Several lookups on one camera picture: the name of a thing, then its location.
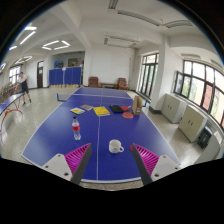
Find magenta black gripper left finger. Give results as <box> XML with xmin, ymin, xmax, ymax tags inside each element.
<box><xmin>42</xmin><ymin>143</ymin><xmax>92</xmax><ymax>185</ymax></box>

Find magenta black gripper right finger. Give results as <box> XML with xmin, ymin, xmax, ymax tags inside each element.
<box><xmin>131</xmin><ymin>144</ymin><xmax>180</xmax><ymax>186</ymax></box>

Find clear plastic water bottle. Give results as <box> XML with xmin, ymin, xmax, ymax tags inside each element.
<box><xmin>72</xmin><ymin>116</ymin><xmax>81</xmax><ymax>140</ymax></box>

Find white ceramic mug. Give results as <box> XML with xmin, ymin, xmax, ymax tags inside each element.
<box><xmin>109</xmin><ymin>139</ymin><xmax>124</xmax><ymax>153</ymax></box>

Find round orange paddle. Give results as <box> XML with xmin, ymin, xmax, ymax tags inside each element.
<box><xmin>122</xmin><ymin>112</ymin><xmax>134</xmax><ymax>119</ymax></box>

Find near beige cabinet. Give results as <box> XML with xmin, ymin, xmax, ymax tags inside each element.
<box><xmin>179</xmin><ymin>106</ymin><xmax>207</xmax><ymax>142</ymax></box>

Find beige cabinet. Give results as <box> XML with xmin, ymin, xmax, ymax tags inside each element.
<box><xmin>161</xmin><ymin>94</ymin><xmax>187</xmax><ymax>124</ymax></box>
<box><xmin>179</xmin><ymin>106</ymin><xmax>207</xmax><ymax>142</ymax></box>

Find blue table tennis table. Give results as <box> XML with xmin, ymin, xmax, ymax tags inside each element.
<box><xmin>22</xmin><ymin>87</ymin><xmax>178</xmax><ymax>183</ymax></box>

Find grey purple booklet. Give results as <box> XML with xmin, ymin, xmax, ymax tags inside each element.
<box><xmin>80</xmin><ymin>104</ymin><xmax>93</xmax><ymax>111</ymax></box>

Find far beige cabinet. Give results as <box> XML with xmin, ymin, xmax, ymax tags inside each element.
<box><xmin>161</xmin><ymin>94</ymin><xmax>187</xmax><ymax>124</ymax></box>

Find yellow book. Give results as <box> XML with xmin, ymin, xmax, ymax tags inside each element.
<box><xmin>94</xmin><ymin>106</ymin><xmax>110</xmax><ymax>116</ymax></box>

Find red table tennis paddle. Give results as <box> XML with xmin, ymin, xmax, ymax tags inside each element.
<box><xmin>121</xmin><ymin>106</ymin><xmax>130</xmax><ymax>111</ymax></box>

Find black waste bin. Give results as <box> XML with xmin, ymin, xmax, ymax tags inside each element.
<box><xmin>197</xmin><ymin>126</ymin><xmax>212</xmax><ymax>148</ymax></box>

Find brown cardboard box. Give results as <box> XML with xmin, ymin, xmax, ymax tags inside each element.
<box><xmin>132</xmin><ymin>96</ymin><xmax>142</xmax><ymax>116</ymax></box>

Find black paddle case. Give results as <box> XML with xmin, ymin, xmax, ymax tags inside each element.
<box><xmin>109</xmin><ymin>105</ymin><xmax>124</xmax><ymax>113</ymax></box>

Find low wooden side table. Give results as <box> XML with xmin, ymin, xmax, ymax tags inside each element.
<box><xmin>100</xmin><ymin>83</ymin><xmax>117</xmax><ymax>89</ymax></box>

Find right brown armchair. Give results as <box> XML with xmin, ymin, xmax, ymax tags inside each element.
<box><xmin>117</xmin><ymin>78</ymin><xmax>129</xmax><ymax>91</ymax></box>

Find brown armchair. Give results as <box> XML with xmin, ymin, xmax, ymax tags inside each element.
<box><xmin>88</xmin><ymin>77</ymin><xmax>99</xmax><ymax>88</ymax></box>
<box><xmin>117</xmin><ymin>78</ymin><xmax>129</xmax><ymax>91</ymax></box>

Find left brown armchair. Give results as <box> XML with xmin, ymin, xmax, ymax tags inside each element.
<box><xmin>88</xmin><ymin>77</ymin><xmax>99</xmax><ymax>88</ymax></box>

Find blue partition barriers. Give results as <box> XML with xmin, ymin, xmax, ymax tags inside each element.
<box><xmin>49</xmin><ymin>67</ymin><xmax>82</xmax><ymax>85</ymax></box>

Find person in white shirt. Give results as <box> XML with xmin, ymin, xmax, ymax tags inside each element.
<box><xmin>17</xmin><ymin>72</ymin><xmax>31</xmax><ymax>102</ymax></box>

